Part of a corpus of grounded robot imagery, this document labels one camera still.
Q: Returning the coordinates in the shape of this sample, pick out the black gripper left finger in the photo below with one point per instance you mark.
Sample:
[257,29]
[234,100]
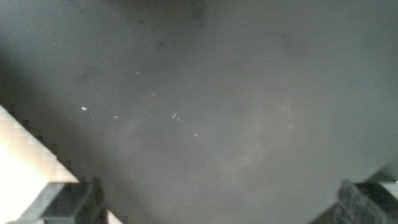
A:
[67,204]

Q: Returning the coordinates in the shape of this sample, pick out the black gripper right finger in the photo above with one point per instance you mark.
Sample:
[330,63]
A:
[366,205]

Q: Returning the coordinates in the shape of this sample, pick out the white fence wall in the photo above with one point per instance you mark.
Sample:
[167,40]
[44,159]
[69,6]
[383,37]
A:
[28,168]

